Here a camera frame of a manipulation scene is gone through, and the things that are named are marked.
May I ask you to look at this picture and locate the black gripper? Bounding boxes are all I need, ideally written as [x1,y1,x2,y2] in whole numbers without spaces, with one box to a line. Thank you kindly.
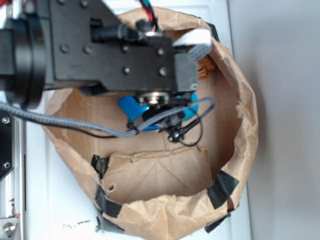
[45,0,198,95]

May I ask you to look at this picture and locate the blue rectangular block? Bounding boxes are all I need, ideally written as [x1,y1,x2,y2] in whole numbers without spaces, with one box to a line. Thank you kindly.
[117,96,150,133]

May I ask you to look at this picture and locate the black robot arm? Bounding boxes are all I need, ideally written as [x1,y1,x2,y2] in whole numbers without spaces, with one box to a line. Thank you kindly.
[0,0,198,109]

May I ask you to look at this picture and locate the black mounting plate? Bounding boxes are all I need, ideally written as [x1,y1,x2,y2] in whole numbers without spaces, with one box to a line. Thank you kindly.
[0,110,15,182]

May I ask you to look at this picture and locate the orange white conch shell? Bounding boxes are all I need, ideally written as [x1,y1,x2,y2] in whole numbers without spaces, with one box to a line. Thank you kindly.
[197,54,217,80]

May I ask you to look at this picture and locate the blue foam ball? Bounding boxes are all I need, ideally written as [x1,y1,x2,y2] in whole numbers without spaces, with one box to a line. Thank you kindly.
[170,93,199,122]

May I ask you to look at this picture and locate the brown paper bag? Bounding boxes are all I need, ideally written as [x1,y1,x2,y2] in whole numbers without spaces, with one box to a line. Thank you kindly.
[40,5,259,240]

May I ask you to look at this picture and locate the red black wire bundle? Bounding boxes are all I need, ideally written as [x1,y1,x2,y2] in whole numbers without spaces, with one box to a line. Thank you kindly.
[136,0,161,32]

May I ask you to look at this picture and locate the grey braided cable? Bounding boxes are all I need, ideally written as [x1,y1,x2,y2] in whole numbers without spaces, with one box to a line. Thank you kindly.
[0,97,217,139]

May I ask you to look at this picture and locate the white ribbon cable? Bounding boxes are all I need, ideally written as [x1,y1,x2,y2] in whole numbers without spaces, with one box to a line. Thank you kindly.
[172,27,213,62]

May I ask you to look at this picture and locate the thin black wire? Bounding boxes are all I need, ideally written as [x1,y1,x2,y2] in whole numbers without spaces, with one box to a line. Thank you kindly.
[39,99,217,148]

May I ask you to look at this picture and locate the aluminium frame rail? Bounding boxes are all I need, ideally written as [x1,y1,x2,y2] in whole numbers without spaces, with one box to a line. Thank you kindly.
[0,0,28,240]

